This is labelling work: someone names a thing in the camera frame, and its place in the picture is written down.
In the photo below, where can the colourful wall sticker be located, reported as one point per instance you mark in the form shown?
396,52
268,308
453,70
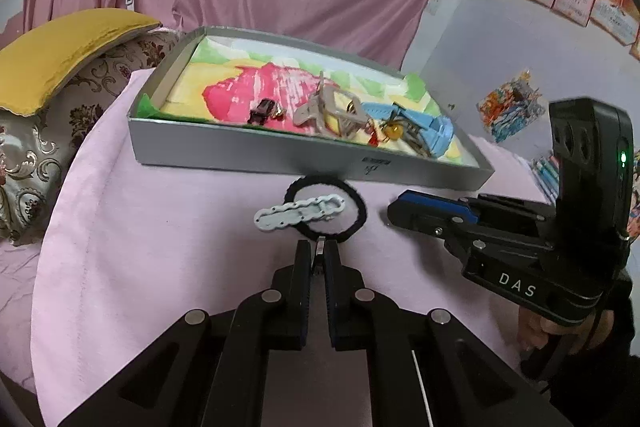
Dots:
510,107

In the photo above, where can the person's right hand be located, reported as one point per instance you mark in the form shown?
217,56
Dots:
532,329

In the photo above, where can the floral patterned pillow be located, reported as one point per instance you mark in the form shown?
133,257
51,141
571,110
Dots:
40,157

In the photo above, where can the yellow bead hair clip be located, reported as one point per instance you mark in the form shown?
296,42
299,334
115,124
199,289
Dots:
392,132

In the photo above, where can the stack of books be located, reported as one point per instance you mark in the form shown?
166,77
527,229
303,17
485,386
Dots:
547,172

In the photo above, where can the colourful painted paper sheet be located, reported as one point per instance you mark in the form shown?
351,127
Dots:
240,82

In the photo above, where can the pink bedsheet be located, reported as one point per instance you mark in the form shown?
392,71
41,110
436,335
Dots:
15,297

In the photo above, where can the small dark hair clip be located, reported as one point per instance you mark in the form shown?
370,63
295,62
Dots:
262,111

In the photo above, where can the yellow pillow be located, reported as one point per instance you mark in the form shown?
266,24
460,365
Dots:
65,52

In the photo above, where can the light blue watch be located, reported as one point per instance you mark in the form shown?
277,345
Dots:
435,132

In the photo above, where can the grey cardboard box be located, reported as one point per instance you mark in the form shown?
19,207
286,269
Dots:
250,152

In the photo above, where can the beige hair claw clip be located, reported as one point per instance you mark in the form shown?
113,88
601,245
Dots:
307,112

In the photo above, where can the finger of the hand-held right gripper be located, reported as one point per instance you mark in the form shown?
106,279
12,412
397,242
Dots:
415,219
435,202

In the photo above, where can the person's right forearm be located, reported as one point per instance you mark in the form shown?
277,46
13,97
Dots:
610,382

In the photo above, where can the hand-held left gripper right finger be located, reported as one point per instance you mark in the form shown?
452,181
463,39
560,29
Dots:
333,267

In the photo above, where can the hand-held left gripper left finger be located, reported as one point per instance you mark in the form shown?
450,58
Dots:
302,267

